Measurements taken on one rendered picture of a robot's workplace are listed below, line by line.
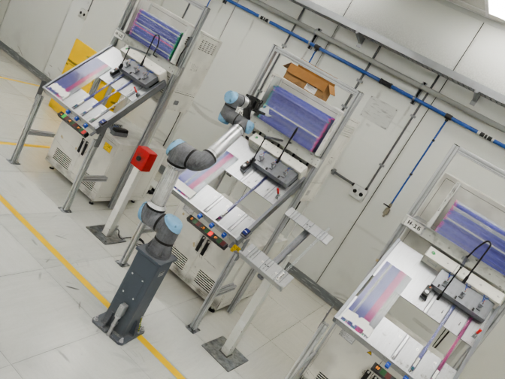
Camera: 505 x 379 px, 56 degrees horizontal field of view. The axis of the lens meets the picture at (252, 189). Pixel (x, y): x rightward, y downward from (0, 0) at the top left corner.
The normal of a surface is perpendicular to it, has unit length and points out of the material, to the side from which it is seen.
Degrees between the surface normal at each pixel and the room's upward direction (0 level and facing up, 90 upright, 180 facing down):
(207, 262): 90
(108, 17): 90
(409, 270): 44
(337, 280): 90
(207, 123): 90
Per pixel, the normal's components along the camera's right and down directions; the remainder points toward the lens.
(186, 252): -0.46, 0.00
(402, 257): 0.02, -0.60
